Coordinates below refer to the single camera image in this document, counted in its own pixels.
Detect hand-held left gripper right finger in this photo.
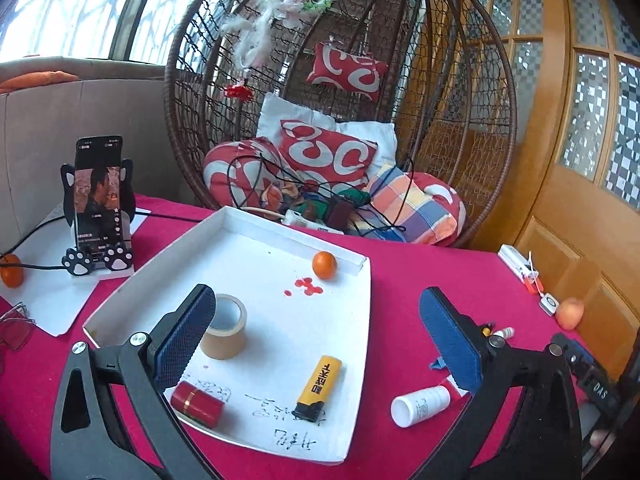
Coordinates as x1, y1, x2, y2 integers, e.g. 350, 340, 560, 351
419, 286, 583, 480

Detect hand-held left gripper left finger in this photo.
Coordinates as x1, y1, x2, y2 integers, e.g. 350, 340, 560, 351
50, 284, 221, 480

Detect white cardboard tray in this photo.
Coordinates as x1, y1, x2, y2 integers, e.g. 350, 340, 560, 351
82, 206, 373, 463

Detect yellow lighter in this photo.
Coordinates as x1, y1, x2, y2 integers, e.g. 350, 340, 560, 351
292, 355, 344, 422

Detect brown tape roll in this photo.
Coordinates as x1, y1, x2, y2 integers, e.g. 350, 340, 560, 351
200, 293, 248, 360

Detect red cylindrical case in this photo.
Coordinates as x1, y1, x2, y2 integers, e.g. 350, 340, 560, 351
170, 381, 224, 428

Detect white plastic bottle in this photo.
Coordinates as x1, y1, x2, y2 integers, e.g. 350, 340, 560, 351
390, 386, 452, 429

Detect red tablecloth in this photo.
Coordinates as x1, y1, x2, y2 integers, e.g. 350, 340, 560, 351
0, 194, 621, 480

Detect apple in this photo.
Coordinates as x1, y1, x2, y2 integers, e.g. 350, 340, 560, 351
556, 297, 585, 331

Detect white power bank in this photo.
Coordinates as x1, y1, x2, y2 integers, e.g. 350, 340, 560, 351
498, 244, 541, 286

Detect cat-shaped phone stand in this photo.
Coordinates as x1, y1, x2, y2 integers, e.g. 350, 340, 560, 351
60, 159, 137, 277

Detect white paper sheet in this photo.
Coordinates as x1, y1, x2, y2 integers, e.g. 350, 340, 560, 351
0, 200, 151, 337

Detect red petals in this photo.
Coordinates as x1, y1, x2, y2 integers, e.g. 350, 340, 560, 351
283, 276, 323, 297

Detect round red patterned cushion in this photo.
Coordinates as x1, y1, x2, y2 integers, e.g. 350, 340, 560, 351
410, 172, 467, 248
202, 137, 288, 211

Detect plaid cushion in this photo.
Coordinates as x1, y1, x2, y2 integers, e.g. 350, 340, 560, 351
362, 164, 458, 245

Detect tangerine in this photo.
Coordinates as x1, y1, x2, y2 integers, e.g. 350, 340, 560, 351
312, 251, 338, 281
0, 254, 24, 289

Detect wooden door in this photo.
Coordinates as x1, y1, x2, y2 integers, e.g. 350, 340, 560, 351
460, 0, 640, 376

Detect dark power adapter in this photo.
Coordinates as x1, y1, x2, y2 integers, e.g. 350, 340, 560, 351
327, 197, 353, 226

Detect clear eyeglasses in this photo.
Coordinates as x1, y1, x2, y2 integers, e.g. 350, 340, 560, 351
0, 302, 36, 352

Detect black smartphone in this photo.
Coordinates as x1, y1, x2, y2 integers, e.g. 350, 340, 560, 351
74, 135, 124, 251

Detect red white cushions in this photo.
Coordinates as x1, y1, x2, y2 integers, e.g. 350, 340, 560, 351
227, 152, 416, 238

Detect green cloth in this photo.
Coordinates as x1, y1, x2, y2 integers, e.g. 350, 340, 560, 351
295, 185, 371, 211

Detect square red patterned cushion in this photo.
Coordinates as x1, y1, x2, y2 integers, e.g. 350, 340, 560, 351
279, 120, 378, 186

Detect white pillow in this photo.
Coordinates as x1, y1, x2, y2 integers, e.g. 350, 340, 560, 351
256, 92, 397, 171

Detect wicker hanging egg chair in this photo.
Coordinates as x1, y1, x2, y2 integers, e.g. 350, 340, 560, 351
164, 0, 518, 248

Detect beige sofa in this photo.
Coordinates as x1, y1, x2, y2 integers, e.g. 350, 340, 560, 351
0, 57, 201, 256

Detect small red patterned pillow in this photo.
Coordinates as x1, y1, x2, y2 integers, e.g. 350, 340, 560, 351
306, 41, 388, 97

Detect orange cushion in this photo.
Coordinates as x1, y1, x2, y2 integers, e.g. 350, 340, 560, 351
0, 71, 80, 95

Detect white dream catcher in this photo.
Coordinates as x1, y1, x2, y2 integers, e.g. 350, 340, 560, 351
220, 0, 336, 103

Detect window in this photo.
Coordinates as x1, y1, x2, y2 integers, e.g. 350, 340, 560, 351
0, 0, 231, 66

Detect black phone charging cable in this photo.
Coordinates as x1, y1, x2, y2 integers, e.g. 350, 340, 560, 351
0, 210, 211, 272

